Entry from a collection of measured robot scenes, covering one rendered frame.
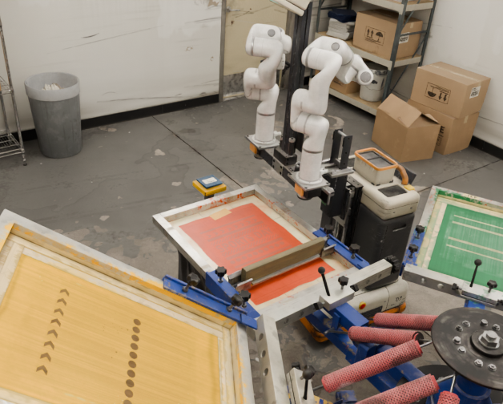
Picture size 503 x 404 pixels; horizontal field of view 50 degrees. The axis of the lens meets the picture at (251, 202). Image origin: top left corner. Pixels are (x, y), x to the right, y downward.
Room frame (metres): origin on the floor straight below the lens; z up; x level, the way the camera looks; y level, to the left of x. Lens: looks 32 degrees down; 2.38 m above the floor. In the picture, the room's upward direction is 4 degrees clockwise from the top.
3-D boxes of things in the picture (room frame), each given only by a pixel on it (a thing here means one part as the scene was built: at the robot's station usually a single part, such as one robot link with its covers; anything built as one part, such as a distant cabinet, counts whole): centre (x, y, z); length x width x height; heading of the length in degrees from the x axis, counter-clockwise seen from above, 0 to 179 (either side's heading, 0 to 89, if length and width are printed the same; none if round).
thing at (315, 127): (2.23, -0.25, 1.37); 0.13 x 0.10 x 0.16; 61
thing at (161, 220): (1.91, -0.03, 0.97); 0.79 x 0.58 x 0.04; 38
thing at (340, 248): (1.89, -0.39, 0.98); 0.30 x 0.05 x 0.07; 38
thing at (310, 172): (2.24, -0.27, 1.21); 0.16 x 0.13 x 0.15; 120
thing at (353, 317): (1.46, -0.37, 1.02); 0.17 x 0.06 x 0.05; 38
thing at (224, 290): (1.55, 0.05, 0.98); 0.30 x 0.05 x 0.07; 38
